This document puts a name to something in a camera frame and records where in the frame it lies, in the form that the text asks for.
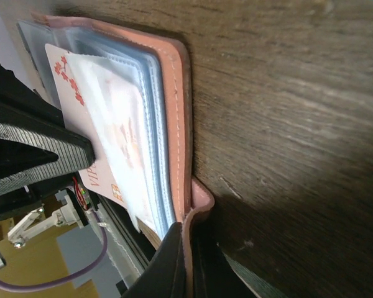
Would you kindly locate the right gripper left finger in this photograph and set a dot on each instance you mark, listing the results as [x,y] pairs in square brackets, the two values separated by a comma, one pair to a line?
[165,276]

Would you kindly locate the pink leather card holder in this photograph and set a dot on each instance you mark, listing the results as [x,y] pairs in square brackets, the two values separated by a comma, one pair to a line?
[159,67]

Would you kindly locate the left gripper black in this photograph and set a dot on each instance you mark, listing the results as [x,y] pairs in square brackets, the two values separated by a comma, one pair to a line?
[34,146]

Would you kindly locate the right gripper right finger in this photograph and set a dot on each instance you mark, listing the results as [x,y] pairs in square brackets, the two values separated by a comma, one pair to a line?
[217,275]

